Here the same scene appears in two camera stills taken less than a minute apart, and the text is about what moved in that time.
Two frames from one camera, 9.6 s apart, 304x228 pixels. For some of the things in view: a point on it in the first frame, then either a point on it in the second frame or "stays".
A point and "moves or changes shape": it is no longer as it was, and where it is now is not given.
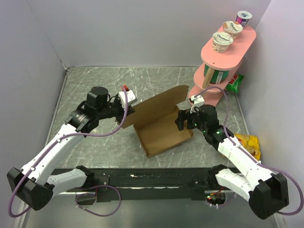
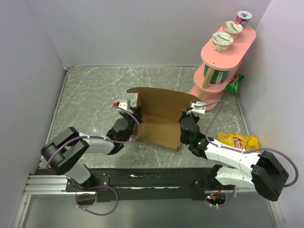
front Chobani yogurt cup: [221, 41] stays
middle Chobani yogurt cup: [232, 28] stays
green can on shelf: [218, 77] stays
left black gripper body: [116, 109] → [130, 118]
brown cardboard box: [154, 119] moves or changes shape
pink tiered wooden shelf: [229, 60] stays
